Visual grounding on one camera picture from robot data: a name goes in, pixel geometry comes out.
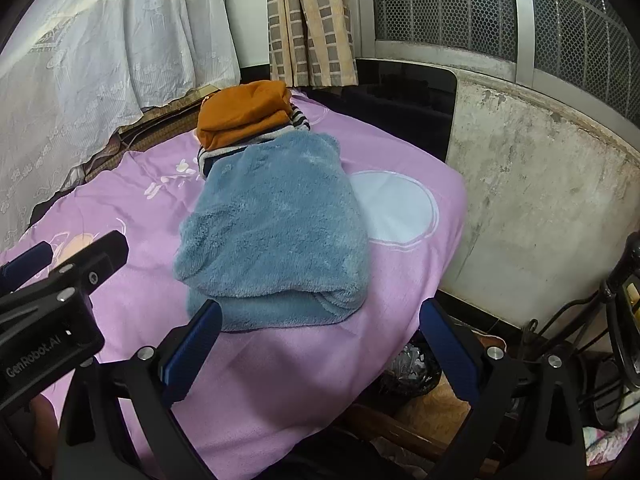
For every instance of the wooden bed frame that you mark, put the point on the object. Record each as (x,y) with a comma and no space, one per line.
(380,425)

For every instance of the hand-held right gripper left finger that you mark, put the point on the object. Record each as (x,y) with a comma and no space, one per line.
(192,350)

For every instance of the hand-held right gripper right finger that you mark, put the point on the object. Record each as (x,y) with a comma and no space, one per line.
(450,350)

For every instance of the black trash bag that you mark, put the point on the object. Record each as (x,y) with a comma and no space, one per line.
(410,370)

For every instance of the pale floral fabric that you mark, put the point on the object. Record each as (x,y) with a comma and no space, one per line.
(607,447)

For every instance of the checked beige curtain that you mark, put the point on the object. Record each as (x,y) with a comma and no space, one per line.
(310,20)

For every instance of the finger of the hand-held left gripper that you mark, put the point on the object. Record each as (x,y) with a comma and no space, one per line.
(27,262)
(95,260)

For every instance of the blue fleece jacket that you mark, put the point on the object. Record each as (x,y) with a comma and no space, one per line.
(275,235)

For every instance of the striped folded garment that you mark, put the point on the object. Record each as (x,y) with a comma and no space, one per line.
(296,120)

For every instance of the black glossy panel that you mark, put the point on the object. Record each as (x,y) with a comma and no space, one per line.
(400,105)

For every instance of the white lace cover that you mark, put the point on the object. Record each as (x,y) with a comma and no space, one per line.
(100,60)

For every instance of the orange folded garment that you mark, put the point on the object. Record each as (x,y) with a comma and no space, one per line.
(240,110)

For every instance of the purple blanket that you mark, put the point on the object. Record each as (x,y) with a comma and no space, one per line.
(125,200)

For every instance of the metal window grille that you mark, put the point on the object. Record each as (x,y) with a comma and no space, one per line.
(450,10)

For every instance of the brown woven mat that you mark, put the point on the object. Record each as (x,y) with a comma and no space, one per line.
(160,130)

